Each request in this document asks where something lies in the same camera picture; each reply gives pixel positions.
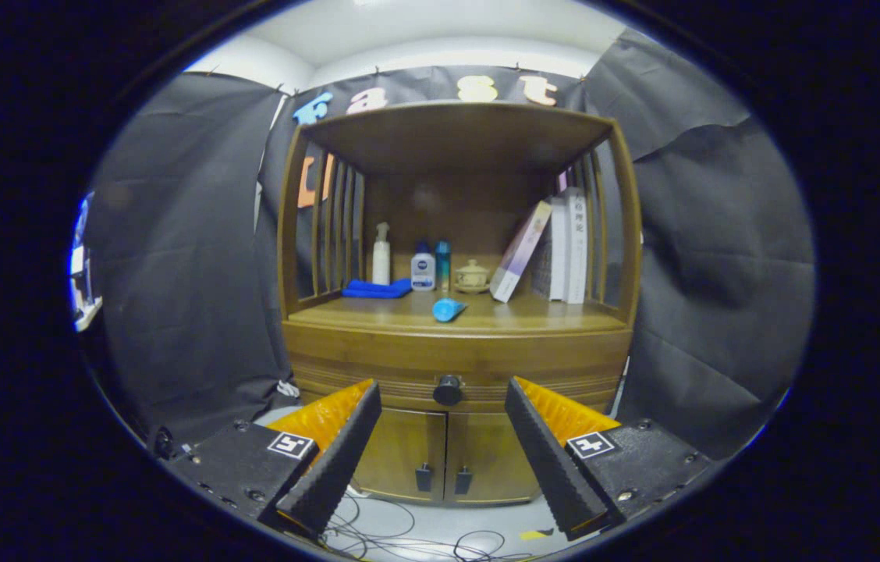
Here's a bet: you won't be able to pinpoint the wooden countertop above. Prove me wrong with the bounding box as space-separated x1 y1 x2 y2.
286 290 630 333

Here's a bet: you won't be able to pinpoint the black floor cables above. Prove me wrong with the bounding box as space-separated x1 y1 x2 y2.
321 490 534 561

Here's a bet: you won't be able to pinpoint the wooden cabinet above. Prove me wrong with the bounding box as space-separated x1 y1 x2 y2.
276 101 644 507

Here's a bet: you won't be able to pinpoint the blue folded cloth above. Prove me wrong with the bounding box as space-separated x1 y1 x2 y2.
342 278 413 300

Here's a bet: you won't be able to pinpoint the white pump bottle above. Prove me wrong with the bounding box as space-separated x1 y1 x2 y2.
372 222 392 286

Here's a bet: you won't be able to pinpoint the wooden drawer with black knob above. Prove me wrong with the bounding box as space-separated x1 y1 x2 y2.
282 325 634 414

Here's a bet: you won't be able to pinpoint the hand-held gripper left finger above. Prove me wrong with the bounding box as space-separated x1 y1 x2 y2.
172 379 382 539

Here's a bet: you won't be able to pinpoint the white bottle with blue cap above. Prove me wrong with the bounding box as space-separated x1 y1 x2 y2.
410 242 438 292

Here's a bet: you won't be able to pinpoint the beige lidded teacup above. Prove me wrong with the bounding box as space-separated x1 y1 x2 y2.
453 259 491 294

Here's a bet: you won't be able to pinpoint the wooden cabinet door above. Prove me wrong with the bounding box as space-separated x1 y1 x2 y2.
350 407 449 502
444 411 542 504

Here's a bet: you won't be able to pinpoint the white book with patterned cover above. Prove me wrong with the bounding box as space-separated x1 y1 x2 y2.
531 197 570 301

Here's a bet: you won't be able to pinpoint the white desk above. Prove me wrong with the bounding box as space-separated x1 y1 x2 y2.
73 297 104 333

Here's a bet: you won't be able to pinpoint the purple white book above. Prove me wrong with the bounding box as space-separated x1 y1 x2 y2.
489 200 554 304

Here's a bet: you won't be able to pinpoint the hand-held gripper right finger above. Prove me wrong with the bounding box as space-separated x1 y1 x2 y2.
505 376 714 541

